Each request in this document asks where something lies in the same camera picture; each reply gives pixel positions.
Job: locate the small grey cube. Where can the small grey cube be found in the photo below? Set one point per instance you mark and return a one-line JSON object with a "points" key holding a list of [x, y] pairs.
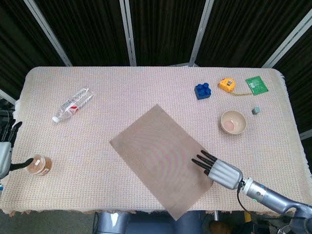
{"points": [[256, 111]]}

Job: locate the brown woven placemat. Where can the brown woven placemat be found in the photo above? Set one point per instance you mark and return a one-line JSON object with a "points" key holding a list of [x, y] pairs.
{"points": [[156, 151]]}

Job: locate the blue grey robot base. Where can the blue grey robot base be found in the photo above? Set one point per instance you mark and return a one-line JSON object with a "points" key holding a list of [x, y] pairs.
{"points": [[151, 224]]}

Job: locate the clear plastic water bottle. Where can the clear plastic water bottle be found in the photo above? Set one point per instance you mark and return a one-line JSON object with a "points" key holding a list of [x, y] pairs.
{"points": [[73, 104]]}

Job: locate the clear jar with brown contents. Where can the clear jar with brown contents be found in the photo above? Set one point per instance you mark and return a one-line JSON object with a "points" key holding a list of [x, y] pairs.
{"points": [[36, 164]]}

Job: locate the white screen frame post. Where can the white screen frame post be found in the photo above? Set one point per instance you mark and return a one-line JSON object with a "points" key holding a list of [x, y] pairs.
{"points": [[7, 95], [200, 34], [287, 39], [128, 34], [48, 34], [307, 135]]}

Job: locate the green flat packet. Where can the green flat packet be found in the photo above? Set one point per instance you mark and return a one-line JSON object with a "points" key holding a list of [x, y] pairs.
{"points": [[257, 85]]}

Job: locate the blue toy building block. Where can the blue toy building block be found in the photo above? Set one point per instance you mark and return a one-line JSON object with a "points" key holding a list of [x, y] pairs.
{"points": [[202, 92]]}

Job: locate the dark pleated screen panel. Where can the dark pleated screen panel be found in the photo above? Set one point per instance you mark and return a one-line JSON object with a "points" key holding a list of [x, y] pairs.
{"points": [[243, 31], [92, 31], [19, 48], [165, 31], [299, 85]]}

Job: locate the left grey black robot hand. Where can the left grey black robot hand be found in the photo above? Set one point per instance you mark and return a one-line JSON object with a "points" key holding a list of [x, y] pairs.
{"points": [[5, 156]]}

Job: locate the yellow tape measure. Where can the yellow tape measure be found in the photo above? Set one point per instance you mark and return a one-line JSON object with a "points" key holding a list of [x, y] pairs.
{"points": [[226, 84]]}

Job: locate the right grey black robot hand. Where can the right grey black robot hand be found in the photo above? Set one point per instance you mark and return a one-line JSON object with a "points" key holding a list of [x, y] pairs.
{"points": [[224, 173]]}

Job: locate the pink white woven tablecloth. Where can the pink white woven tablecloth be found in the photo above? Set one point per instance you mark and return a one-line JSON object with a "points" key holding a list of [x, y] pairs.
{"points": [[146, 85]]}

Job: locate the beige bowl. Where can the beige bowl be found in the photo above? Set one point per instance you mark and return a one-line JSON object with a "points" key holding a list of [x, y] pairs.
{"points": [[234, 122]]}

